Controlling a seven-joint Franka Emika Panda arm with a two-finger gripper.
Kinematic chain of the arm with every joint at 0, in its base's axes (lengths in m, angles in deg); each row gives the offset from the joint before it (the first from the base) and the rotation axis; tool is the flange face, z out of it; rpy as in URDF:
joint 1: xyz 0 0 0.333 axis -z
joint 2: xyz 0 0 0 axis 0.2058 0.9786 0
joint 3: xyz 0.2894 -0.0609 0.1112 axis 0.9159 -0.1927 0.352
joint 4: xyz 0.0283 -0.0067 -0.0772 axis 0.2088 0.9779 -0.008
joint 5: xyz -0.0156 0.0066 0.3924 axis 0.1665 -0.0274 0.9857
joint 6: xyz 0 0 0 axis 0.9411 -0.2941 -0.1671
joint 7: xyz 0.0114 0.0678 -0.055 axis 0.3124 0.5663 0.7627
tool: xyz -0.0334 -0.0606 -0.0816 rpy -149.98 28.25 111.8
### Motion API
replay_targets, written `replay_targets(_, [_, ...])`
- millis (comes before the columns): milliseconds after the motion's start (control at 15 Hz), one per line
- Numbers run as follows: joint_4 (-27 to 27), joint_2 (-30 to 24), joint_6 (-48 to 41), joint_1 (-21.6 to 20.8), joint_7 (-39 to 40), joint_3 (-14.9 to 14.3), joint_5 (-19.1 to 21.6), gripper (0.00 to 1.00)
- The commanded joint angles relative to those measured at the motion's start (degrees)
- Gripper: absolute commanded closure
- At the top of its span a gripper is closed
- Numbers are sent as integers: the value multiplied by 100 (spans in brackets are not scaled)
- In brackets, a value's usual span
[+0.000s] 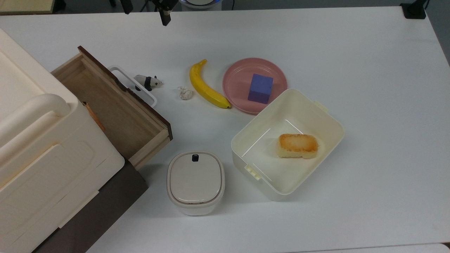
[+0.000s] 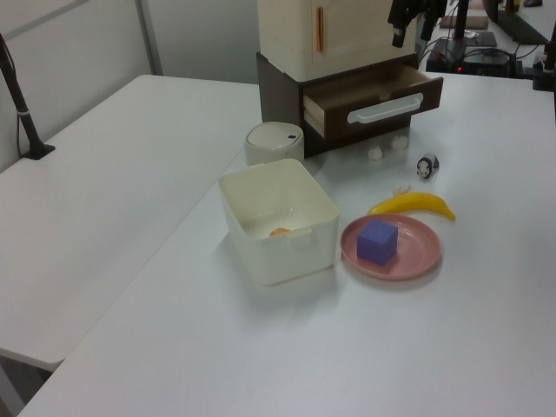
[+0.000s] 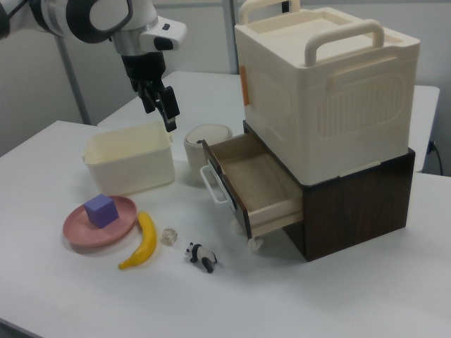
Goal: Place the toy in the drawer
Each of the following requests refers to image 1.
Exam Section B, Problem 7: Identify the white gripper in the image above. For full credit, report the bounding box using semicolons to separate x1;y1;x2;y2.
120;0;179;27

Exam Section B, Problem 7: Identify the black and white panda toy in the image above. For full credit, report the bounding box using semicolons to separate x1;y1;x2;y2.
134;74;163;92

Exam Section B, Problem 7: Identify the light wooden drawer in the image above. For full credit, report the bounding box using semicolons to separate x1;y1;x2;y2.
51;46;173;171

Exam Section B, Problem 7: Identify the yellow banana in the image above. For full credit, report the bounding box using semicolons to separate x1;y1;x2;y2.
189;59;233;109

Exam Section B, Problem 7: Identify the pink plate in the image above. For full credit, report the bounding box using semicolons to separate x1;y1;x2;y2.
222;58;288;115

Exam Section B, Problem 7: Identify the orange latch strip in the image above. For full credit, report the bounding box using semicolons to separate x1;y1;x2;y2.
82;102;106;132

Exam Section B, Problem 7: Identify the wooden side table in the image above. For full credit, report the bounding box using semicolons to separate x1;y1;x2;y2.
0;0;55;15

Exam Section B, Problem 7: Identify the purple cube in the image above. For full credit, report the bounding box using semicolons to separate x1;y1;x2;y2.
247;73;274;104

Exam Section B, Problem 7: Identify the large cream plastic storage box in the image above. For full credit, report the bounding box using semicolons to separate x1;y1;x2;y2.
0;28;126;253

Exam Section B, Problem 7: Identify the small cream lidded bin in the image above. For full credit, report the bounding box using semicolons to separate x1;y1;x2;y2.
167;151;226;216

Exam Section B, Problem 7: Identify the dark wooden cabinet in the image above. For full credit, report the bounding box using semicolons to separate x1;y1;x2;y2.
32;160;149;253

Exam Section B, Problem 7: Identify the toasted bread piece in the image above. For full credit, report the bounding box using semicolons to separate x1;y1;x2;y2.
276;133;319;160

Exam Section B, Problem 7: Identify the open cream plastic container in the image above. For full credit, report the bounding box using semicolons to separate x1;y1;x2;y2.
231;89;345;202

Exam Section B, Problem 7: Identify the black table clamp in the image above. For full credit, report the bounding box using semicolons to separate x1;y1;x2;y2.
400;0;427;20

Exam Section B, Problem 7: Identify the white drawer handle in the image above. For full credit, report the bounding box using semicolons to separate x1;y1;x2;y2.
108;65;158;108

